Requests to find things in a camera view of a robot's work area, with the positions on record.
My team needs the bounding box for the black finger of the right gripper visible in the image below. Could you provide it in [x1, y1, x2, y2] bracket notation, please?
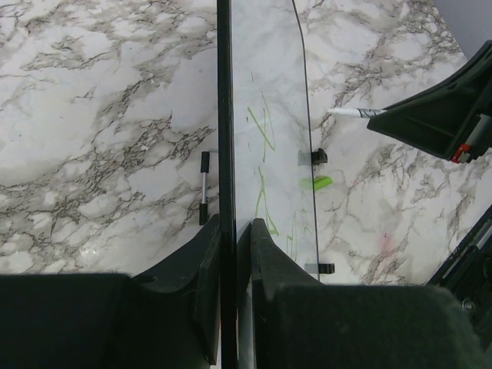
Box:
[367, 41, 491, 160]

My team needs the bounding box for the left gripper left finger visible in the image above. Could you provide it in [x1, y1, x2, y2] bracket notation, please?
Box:
[1, 216, 221, 368]

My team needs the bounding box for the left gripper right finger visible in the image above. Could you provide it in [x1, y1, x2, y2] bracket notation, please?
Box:
[251, 219, 484, 368]

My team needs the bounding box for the white marker pen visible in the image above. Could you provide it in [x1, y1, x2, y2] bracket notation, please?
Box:
[327, 108, 387, 118]

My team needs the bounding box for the green marker cap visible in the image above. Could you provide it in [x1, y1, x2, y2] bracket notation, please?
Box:
[300, 176, 333, 191]

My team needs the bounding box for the white whiteboard black frame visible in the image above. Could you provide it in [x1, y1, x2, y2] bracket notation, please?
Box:
[217, 1, 327, 368]

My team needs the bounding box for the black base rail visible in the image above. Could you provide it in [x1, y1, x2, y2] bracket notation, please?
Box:
[426, 213, 492, 327]

